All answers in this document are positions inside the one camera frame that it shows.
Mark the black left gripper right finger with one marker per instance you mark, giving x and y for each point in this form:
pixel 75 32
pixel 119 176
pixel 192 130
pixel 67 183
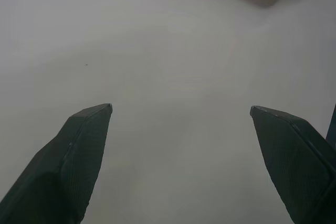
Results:
pixel 294 166

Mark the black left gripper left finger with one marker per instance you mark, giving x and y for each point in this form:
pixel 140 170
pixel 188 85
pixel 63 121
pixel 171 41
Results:
pixel 60 171

